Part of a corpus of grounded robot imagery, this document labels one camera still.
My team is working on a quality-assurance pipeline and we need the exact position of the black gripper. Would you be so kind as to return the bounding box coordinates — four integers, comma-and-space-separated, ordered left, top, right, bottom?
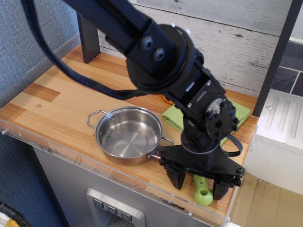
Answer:
158, 145, 245, 201

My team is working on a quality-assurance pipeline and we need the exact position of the green spatula with grey blade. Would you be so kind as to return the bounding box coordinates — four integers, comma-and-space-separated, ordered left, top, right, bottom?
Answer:
193, 175, 213, 206

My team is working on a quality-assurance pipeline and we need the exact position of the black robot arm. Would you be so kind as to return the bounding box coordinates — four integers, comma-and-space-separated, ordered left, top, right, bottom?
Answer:
68, 0, 245, 200

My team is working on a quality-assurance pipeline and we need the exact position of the silver steel pot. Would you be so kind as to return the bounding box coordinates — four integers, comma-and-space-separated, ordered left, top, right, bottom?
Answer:
87, 106, 174, 166

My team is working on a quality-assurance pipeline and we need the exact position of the green folded cloth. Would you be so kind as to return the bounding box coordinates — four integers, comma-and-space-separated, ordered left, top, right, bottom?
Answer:
161, 101, 250, 132

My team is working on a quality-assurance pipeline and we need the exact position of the orange plush croissant toy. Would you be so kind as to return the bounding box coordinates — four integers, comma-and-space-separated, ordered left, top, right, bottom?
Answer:
163, 95, 174, 105

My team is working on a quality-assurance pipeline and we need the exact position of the silver dispenser button panel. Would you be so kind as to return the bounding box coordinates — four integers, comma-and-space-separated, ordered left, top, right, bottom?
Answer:
87, 188, 146, 227

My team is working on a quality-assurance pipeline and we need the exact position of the white ribbed appliance top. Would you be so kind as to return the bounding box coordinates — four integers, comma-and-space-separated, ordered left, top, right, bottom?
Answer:
256, 89, 303, 152

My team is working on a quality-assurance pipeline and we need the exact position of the yellow black object bottom left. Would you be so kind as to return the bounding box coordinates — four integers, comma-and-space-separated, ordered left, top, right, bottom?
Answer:
0, 202, 32, 227

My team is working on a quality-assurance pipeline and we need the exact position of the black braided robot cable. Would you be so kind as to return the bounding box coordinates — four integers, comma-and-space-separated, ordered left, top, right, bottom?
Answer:
20, 0, 147, 101

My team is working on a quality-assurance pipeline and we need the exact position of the dark grey left post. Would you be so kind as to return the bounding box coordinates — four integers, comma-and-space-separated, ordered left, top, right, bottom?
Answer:
77, 13, 100, 64

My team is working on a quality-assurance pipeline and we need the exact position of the dark grey post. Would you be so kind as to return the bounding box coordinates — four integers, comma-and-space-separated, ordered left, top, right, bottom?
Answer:
252, 0, 303, 117
77, 13, 100, 64

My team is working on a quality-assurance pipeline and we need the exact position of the dark grey right post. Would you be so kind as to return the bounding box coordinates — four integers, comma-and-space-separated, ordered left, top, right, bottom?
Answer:
252, 0, 303, 117

